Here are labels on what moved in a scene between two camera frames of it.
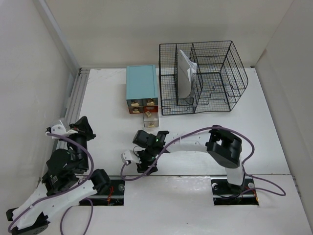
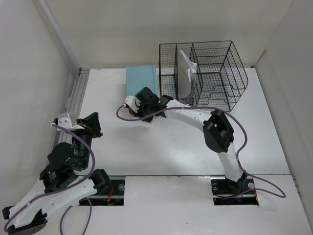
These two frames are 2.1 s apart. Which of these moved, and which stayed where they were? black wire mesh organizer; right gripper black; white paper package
Moved: right gripper black
Stayed: white paper package; black wire mesh organizer
